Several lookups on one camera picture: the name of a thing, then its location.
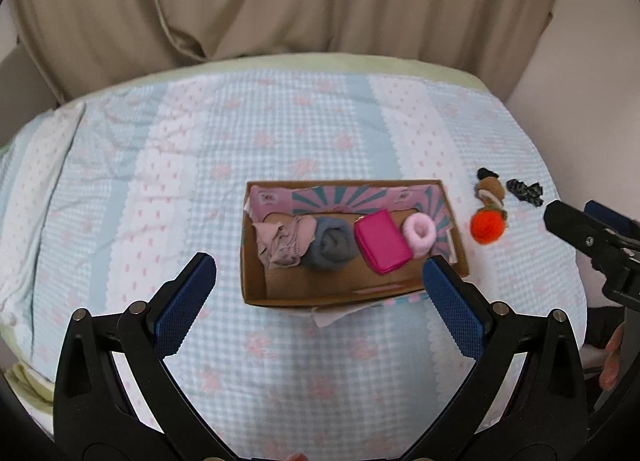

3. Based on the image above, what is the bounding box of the orange plush fruit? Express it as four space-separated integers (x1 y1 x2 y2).
470 206 508 245

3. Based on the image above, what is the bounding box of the person's right hand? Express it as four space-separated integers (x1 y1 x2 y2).
599 323 625 392

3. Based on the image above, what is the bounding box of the dusty pink cloth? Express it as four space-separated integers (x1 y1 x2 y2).
253 215 317 269

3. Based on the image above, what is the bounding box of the black patterned scarf scrunchie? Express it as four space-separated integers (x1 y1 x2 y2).
506 178 544 208

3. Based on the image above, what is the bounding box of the pink fluffy scrunchie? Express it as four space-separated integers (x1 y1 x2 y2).
401 212 437 259

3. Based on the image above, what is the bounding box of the green sheet under bedspread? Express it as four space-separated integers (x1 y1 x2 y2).
70 53 488 98

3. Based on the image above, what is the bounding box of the beige curtain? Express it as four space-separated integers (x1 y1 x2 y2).
9 0 555 100

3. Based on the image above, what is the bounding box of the magenta leather pouch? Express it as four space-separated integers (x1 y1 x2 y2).
354 210 412 275

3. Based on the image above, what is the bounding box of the black fuzzy scrunchie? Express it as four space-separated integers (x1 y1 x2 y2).
476 168 499 181

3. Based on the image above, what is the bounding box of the cardboard box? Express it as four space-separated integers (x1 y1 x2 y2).
240 180 469 308

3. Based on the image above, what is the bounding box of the blue pink checked bedspread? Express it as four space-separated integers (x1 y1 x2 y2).
1 70 556 460

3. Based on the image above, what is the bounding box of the grey sock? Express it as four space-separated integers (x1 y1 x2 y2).
302 216 360 271

